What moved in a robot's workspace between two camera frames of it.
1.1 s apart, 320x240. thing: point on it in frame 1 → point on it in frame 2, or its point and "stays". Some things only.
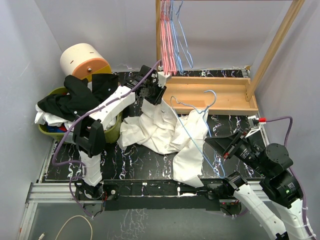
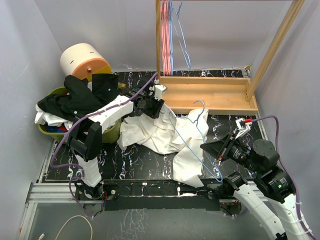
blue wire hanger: (209, 126) → (202, 137)
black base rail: (163, 195) stays
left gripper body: (154, 92) → (151, 106)
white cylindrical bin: (83, 60) stays
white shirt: (160, 129) stays
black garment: (79, 98) stays
